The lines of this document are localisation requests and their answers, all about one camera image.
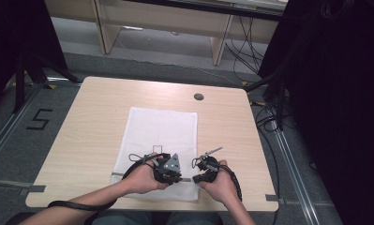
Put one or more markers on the black curtain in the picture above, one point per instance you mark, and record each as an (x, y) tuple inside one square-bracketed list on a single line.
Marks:
[(337, 93), (16, 31)]

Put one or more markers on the black metal stand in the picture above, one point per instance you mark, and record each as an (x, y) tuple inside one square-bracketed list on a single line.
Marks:
[(276, 90)]

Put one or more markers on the light wooden desk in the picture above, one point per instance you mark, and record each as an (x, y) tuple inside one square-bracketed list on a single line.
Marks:
[(162, 18)]

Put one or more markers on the person's left hand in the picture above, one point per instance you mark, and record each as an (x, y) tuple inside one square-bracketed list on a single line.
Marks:
[(142, 181)]

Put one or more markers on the person's legs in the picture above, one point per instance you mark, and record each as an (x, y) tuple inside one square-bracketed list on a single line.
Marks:
[(156, 218)]

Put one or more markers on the yellow floor tape mark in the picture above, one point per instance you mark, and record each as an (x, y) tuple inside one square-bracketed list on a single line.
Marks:
[(244, 83), (52, 86)]

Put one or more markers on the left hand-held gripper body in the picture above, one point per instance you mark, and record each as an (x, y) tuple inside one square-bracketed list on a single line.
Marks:
[(170, 164)]

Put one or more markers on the grey tape strip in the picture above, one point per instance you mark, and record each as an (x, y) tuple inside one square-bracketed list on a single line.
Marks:
[(33, 188), (273, 198)]

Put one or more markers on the black tripod stand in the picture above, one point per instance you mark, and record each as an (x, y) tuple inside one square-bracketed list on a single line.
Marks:
[(28, 75)]

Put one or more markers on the white cloth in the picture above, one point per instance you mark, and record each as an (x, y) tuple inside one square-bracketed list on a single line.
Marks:
[(159, 131)]

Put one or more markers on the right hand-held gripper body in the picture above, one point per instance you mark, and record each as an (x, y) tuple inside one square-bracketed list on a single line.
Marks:
[(210, 165)]

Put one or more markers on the person's right hand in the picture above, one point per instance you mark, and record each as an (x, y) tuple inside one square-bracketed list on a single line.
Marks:
[(220, 187)]

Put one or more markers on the metal floor rail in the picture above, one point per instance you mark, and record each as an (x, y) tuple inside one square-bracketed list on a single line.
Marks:
[(9, 128), (295, 175)]

